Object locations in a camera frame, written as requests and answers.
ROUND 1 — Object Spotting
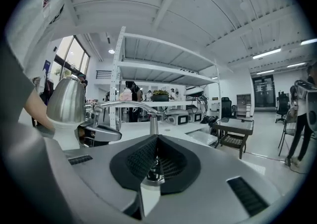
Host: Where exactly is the white shelf cabinet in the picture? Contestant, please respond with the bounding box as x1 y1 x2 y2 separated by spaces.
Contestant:
236 93 253 117

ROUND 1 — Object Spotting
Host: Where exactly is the black office chair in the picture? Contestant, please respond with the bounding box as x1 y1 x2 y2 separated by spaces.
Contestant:
220 96 233 119
274 91 291 124

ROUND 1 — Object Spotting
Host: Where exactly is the white device black screen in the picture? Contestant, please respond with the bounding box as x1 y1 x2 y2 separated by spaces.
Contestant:
165 109 189 125
188 112 207 123

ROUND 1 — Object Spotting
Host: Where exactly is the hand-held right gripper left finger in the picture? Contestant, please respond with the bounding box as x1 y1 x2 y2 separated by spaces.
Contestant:
4 118 159 224

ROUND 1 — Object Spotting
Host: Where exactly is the pink bag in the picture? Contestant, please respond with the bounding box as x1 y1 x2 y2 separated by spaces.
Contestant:
118 91 134 102

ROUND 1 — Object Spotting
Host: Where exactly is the white metal shelving rack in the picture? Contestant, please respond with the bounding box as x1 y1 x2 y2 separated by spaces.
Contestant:
108 26 223 149

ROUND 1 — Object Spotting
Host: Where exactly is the large window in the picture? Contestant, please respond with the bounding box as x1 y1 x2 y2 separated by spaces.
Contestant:
45 35 91 87

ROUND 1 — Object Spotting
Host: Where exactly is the dark framed glass table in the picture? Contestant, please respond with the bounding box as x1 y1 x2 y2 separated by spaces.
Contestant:
212 117 255 161

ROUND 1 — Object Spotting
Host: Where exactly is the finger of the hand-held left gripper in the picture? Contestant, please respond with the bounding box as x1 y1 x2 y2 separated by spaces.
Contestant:
85 124 122 143

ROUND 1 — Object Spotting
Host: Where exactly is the white dome helmet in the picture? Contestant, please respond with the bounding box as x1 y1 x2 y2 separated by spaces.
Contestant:
184 85 206 98

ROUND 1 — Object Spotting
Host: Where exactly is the black double door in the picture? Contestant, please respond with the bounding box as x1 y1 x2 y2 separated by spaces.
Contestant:
254 74 276 109

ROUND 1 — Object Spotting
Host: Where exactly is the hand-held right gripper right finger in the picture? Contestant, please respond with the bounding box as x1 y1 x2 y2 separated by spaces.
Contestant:
150 134 297 224

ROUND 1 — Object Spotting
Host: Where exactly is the white table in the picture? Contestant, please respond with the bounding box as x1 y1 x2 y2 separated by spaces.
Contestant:
59 120 218 156

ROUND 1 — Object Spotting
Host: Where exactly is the person's grey t-shirt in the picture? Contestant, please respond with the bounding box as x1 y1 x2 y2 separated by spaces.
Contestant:
0 0 84 126

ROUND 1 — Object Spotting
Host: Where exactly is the grey folding chair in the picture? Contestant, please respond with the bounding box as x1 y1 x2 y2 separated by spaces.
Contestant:
277 107 299 157

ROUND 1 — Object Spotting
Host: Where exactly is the dark plant pot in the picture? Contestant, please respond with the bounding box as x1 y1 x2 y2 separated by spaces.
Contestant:
151 89 170 102

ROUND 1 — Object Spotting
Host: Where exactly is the person's left forearm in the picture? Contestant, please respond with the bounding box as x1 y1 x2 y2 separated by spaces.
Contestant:
23 88 55 138

